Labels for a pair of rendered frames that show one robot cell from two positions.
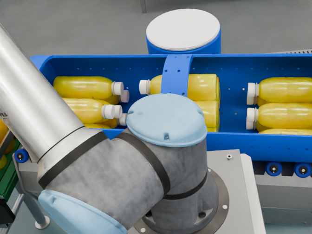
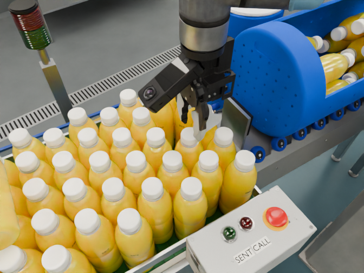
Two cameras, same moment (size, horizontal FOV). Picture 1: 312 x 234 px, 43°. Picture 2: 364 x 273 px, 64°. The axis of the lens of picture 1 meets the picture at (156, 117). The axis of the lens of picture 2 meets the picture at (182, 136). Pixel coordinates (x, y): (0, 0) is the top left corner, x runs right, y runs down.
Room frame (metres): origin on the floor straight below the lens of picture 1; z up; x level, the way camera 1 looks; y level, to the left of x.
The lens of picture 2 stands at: (0.69, 0.90, 1.57)
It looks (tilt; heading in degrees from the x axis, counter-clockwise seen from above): 50 degrees down; 313
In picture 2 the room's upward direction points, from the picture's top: straight up
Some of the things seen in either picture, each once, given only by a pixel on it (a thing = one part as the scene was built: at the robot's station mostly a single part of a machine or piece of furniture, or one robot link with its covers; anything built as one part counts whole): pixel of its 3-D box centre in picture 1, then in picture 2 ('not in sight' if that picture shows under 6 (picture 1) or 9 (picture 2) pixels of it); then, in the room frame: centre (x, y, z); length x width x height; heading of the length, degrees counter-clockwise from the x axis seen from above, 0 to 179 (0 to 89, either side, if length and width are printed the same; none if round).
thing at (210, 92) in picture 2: not in sight; (204, 70); (0.95, 0.56, 1.26); 0.09 x 0.08 x 0.12; 74
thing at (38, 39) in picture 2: not in sight; (34, 34); (1.41, 0.67, 1.18); 0.06 x 0.06 x 0.05
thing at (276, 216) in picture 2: not in sight; (275, 217); (0.72, 0.63, 1.11); 0.04 x 0.04 x 0.01
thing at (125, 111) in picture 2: not in sight; (133, 124); (1.14, 0.60, 0.99); 0.07 x 0.07 x 0.19
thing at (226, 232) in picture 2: not in sight; (229, 233); (0.76, 0.71, 1.11); 0.02 x 0.02 x 0.01
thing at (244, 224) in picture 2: not in sight; (246, 222); (0.75, 0.67, 1.11); 0.02 x 0.02 x 0.01
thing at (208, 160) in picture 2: not in sight; (208, 160); (0.88, 0.61, 1.09); 0.04 x 0.04 x 0.02
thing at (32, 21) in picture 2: not in sight; (27, 17); (1.41, 0.67, 1.23); 0.06 x 0.06 x 0.04
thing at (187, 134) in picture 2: not in sight; (189, 136); (0.95, 0.59, 1.09); 0.04 x 0.04 x 0.02
